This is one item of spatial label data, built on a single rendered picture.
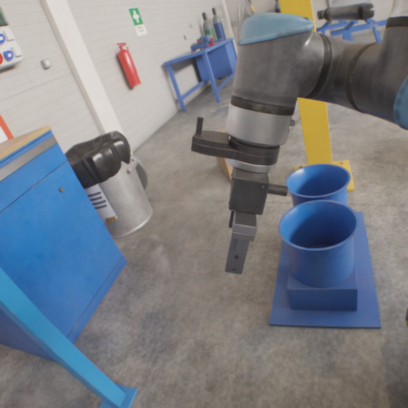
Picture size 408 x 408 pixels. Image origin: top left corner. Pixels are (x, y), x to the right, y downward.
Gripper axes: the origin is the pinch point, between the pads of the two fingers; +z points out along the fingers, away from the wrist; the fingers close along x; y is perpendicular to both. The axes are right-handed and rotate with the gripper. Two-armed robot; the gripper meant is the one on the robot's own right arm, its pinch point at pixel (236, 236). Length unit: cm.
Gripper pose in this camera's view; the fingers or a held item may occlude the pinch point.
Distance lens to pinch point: 50.7
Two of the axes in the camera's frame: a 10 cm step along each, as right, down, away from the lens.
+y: 9.9, 1.6, -0.1
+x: 0.8, -4.6, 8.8
